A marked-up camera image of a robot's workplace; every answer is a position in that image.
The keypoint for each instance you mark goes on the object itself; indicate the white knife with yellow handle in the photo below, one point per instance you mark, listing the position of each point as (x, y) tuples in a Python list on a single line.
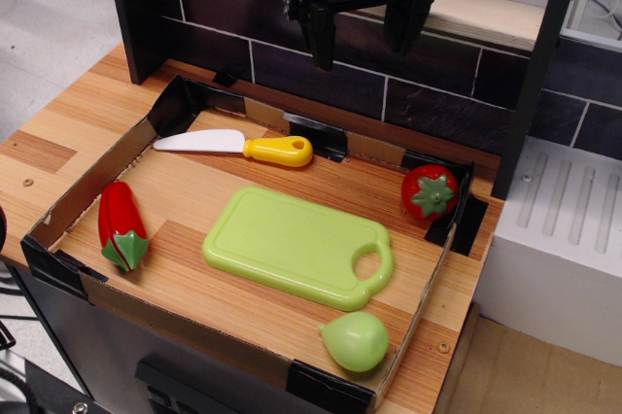
[(289, 151)]

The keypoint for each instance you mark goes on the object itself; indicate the light green plastic cutting board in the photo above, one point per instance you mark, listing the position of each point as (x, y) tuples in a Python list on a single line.
[(306, 249)]

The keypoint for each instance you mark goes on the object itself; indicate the cardboard fence with black tape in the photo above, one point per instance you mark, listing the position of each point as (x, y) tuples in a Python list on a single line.
[(175, 322)]

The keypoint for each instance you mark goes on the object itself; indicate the red toy strawberry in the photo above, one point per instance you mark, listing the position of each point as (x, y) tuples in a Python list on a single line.
[(429, 192)]

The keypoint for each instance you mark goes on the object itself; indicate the white dish drainer block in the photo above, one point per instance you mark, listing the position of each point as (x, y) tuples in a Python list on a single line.
[(554, 268)]

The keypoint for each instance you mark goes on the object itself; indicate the light green toy pear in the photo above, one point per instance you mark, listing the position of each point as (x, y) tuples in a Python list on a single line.
[(357, 342)]

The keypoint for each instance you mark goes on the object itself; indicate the red toy chili pepper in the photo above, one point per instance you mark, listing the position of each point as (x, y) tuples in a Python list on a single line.
[(123, 237)]

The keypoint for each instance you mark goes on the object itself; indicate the dark shelf frame with plywood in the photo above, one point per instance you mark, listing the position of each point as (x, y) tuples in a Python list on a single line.
[(467, 91)]

